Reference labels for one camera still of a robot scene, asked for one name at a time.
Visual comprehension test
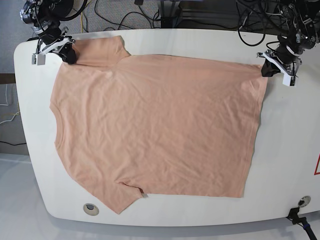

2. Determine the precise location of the white cable on floor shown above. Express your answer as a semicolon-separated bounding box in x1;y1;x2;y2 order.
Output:
0;83;21;125

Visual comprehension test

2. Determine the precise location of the red triangle sticker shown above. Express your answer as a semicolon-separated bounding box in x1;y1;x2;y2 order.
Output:
314;156;320;175

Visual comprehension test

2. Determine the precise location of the table grommet hole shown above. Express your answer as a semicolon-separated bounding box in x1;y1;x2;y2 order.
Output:
83;203;99;216
298;195;311;208

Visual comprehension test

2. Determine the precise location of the black clamp with cable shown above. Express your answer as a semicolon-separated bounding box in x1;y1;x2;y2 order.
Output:
286;207;317;240

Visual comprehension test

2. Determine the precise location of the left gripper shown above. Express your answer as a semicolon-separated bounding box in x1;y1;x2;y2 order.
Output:
257;42;304;78

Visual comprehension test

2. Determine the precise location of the left table grommet hole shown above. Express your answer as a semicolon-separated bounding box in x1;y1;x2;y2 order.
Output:
83;203;99;216

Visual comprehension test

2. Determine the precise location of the peach T-shirt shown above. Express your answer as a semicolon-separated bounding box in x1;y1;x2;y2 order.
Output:
50;36;268;214

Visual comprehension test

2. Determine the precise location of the black table leg frame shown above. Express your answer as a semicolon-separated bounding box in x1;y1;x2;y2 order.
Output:
156;0;183;29

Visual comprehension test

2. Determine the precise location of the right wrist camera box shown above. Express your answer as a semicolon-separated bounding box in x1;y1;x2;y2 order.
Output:
31;53;46;66

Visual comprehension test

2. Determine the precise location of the right table grommet hole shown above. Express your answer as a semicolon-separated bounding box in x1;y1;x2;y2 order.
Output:
298;195;311;208

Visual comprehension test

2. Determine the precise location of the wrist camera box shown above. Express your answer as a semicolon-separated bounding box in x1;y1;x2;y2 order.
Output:
31;53;46;66
282;74;299;87

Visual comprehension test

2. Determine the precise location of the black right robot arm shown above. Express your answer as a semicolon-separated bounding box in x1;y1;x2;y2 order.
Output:
19;0;88;66

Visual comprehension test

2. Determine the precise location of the yellow cable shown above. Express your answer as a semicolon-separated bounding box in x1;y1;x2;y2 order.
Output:
79;0;91;33

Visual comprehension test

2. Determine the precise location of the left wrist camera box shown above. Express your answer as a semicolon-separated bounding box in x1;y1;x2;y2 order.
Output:
282;74;299;87

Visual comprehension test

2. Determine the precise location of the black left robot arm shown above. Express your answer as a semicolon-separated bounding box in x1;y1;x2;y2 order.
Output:
259;0;320;81

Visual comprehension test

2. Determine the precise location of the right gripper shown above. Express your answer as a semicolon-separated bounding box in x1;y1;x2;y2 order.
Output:
33;26;78;64

